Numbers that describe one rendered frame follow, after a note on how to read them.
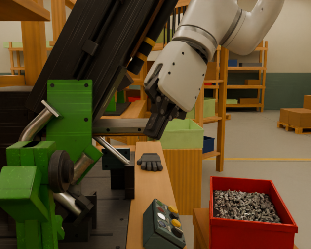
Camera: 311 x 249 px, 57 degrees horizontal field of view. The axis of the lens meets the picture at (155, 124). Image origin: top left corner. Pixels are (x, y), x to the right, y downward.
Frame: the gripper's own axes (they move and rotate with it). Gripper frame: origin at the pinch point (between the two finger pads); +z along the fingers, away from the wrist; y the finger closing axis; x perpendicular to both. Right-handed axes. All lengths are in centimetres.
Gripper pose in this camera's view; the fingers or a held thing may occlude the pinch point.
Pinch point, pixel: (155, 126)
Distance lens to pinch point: 50.5
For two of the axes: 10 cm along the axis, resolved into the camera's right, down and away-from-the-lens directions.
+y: -6.2, -4.4, -6.4
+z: -4.1, 8.9, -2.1
